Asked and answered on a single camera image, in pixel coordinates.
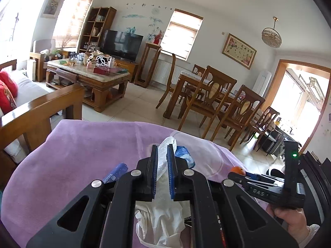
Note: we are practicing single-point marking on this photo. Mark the white radiator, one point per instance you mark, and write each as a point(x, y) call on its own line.
point(161, 71)

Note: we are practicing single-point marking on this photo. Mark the small orange fruit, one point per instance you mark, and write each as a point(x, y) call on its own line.
point(238, 170)

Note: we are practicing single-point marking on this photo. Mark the white standing air conditioner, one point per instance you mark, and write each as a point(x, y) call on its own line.
point(263, 82)

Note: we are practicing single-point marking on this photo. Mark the blue cylindrical tube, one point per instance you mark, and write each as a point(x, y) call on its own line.
point(116, 173)

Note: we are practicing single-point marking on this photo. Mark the crumpled blue wrapper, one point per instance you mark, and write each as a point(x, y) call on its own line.
point(184, 155)

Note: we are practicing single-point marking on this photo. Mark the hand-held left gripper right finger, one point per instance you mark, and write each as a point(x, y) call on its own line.
point(170, 170)

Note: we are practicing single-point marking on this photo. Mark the wooden television cabinet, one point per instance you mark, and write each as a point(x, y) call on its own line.
point(129, 68)

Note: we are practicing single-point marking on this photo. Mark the wooden door frame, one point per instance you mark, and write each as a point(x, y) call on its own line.
point(278, 72)

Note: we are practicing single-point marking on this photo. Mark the wooden armchair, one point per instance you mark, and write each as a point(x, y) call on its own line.
point(42, 45)

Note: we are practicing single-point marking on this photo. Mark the wooden dining chair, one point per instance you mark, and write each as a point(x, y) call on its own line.
point(252, 94)
point(173, 64)
point(198, 69)
point(219, 73)
point(270, 111)

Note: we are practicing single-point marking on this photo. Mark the white plastic bag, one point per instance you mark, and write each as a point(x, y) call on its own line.
point(160, 211)

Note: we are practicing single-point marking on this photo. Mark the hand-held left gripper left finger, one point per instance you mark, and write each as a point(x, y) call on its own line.
point(154, 170)

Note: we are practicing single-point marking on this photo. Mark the wooden bookshelf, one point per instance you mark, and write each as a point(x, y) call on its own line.
point(113, 18)

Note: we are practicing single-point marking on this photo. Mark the crystal chandelier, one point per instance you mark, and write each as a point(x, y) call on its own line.
point(271, 37)

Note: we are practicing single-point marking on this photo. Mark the purple blanket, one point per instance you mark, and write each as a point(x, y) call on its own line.
point(90, 147)

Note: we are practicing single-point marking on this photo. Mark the framed wall clock picture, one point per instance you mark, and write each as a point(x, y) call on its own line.
point(239, 51)

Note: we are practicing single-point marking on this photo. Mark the tall window blind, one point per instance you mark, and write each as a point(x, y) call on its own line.
point(72, 18)

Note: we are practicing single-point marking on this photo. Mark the red cushion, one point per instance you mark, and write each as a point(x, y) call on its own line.
point(6, 98)
point(9, 82)

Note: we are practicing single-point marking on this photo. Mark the red box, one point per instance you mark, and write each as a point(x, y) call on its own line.
point(101, 70)

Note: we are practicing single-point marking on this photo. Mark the white bottle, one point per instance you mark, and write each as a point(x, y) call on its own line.
point(112, 62)

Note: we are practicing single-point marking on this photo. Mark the red potted plant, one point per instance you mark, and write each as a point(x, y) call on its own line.
point(156, 40)

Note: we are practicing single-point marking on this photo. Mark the wooden plant stand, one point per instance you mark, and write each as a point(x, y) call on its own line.
point(152, 47)

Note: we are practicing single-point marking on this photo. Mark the wooden sofa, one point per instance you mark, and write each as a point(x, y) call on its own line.
point(38, 113)

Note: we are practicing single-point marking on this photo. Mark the framed sunflower painting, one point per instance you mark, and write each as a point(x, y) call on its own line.
point(53, 5)

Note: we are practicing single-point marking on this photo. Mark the black television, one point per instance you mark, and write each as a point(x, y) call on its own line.
point(121, 44)

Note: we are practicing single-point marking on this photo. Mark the small window blind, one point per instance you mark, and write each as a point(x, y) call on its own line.
point(182, 36)

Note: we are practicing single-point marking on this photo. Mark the person's right hand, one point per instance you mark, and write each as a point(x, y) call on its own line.
point(292, 222)

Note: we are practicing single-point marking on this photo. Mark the black side table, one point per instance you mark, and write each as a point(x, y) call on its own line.
point(271, 139)

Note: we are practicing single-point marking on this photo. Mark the wooden dining table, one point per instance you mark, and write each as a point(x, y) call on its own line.
point(172, 95)

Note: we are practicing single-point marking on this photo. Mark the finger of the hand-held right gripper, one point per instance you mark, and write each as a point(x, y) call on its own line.
point(251, 175)
point(236, 178)

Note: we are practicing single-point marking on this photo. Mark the wooden coffee table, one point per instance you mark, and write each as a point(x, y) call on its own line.
point(88, 77)

